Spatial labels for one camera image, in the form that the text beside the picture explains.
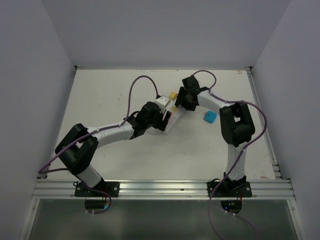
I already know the white power strip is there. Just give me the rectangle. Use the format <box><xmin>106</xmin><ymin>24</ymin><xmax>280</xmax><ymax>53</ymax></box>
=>
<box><xmin>164</xmin><ymin>105</ymin><xmax>186</xmax><ymax>134</ymax></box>

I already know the blue plug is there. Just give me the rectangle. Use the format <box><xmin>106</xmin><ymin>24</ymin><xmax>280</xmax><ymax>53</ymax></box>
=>
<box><xmin>203</xmin><ymin>111</ymin><xmax>217</xmax><ymax>124</ymax></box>

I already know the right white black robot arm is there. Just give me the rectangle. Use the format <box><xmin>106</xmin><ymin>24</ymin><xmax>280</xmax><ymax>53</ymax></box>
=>
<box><xmin>175</xmin><ymin>75</ymin><xmax>256</xmax><ymax>197</ymax></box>

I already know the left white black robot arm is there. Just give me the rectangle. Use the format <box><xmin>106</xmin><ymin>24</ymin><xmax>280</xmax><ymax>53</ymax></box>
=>
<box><xmin>55</xmin><ymin>97</ymin><xmax>172</xmax><ymax>197</ymax></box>

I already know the yellow plug block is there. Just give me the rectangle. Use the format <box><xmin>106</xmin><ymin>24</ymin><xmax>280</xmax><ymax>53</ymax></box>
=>
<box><xmin>168</xmin><ymin>92</ymin><xmax>178</xmax><ymax>101</ymax></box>

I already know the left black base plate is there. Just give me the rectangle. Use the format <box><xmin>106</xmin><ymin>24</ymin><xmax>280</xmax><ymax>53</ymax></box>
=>
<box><xmin>73</xmin><ymin>181</ymin><xmax>120</xmax><ymax>198</ymax></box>

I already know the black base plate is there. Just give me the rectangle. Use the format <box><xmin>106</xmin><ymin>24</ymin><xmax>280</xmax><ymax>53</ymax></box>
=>
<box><xmin>212</xmin><ymin>181</ymin><xmax>253</xmax><ymax>198</ymax></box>
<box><xmin>73</xmin><ymin>181</ymin><xmax>120</xmax><ymax>198</ymax></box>

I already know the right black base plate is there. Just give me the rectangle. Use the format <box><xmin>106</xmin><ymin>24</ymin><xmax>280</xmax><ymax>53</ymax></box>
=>
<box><xmin>212</xmin><ymin>181</ymin><xmax>253</xmax><ymax>198</ymax></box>

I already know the aluminium front rail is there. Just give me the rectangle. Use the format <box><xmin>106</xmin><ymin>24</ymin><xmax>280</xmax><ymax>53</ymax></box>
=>
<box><xmin>32</xmin><ymin>179</ymin><xmax>295</xmax><ymax>200</ymax></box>

